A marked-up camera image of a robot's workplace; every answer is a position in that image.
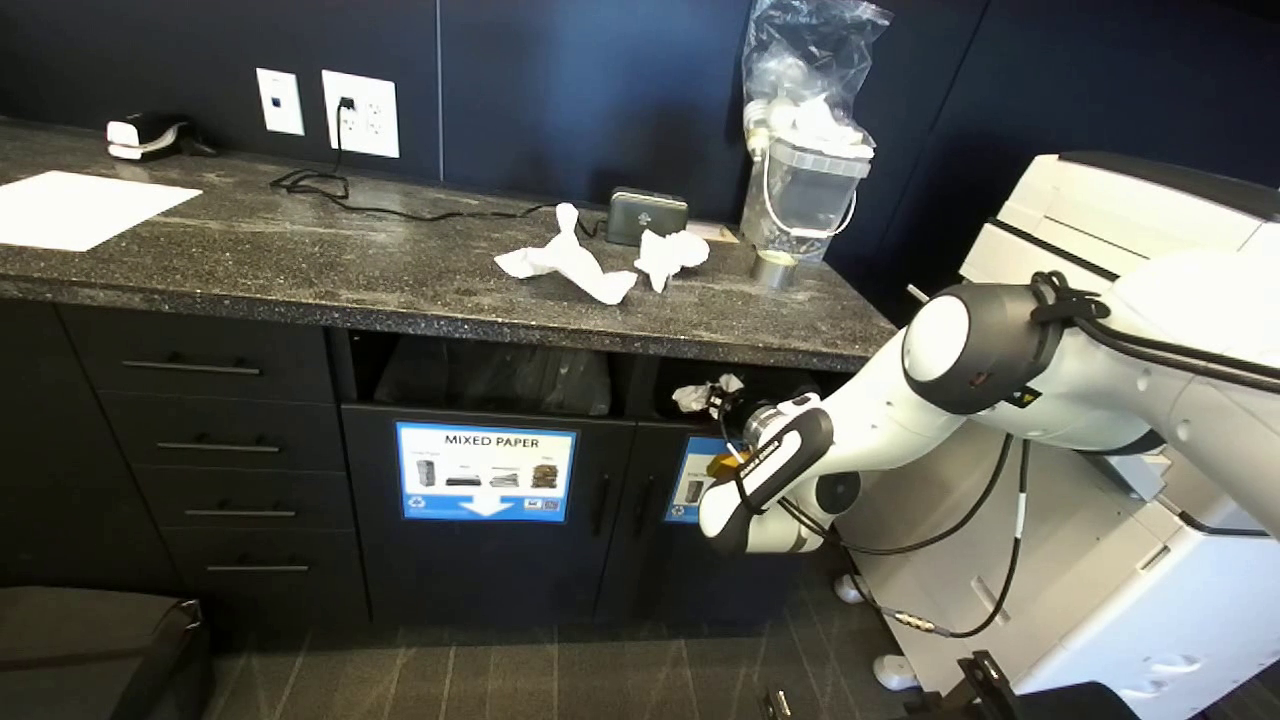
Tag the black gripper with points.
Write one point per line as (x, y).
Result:
(774, 409)

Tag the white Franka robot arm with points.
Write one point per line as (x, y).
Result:
(1064, 372)

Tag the black bin door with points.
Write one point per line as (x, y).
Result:
(480, 575)
(666, 575)

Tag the large crumpled white paper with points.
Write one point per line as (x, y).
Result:
(564, 262)

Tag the blue sign with up arrow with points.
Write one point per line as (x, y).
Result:
(691, 483)

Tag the clear plastic bucket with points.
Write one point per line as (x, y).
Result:
(805, 192)

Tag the small grey box device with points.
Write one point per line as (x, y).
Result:
(647, 214)

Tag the small black floor object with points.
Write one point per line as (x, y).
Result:
(778, 700)

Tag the blue sign with down arrow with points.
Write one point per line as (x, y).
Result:
(485, 470)

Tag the clear plastic bag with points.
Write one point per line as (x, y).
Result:
(805, 52)

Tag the large white office printer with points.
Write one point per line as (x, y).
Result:
(1135, 626)

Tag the large white outlet plate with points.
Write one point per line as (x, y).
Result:
(363, 115)

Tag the black cabinet drawer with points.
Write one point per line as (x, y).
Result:
(203, 352)
(245, 503)
(225, 434)
(267, 581)

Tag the dark counter cabinet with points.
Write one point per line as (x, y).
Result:
(55, 442)

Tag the flat white paper sheet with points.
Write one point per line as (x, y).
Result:
(73, 210)

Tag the gold wrist camera mount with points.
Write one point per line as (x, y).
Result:
(724, 467)

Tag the small white wall plate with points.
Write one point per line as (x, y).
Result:
(277, 100)

